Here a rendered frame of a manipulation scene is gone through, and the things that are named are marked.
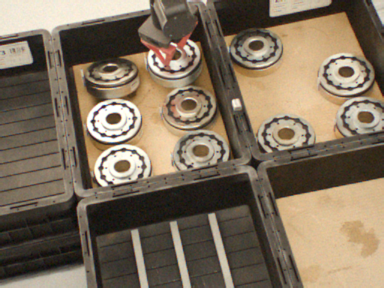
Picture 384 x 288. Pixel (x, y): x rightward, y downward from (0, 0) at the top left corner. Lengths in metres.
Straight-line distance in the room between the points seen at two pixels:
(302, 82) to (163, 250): 0.44
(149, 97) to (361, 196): 0.45
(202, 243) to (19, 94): 0.49
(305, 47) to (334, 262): 0.48
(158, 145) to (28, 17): 0.59
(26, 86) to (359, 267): 0.73
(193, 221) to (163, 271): 0.11
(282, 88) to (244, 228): 0.32
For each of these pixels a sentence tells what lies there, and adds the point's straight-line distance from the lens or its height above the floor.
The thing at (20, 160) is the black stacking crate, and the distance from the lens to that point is 1.54.
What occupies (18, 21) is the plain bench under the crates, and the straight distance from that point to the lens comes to 1.96.
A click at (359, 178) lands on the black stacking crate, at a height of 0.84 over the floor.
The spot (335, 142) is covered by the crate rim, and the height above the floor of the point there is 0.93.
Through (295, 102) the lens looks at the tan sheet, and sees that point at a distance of 1.56.
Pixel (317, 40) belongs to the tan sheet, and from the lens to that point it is 1.66.
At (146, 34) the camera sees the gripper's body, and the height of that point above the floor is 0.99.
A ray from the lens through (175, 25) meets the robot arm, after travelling 1.35.
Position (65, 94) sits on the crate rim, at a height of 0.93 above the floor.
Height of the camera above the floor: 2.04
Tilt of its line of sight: 54 degrees down
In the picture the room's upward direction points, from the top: 7 degrees counter-clockwise
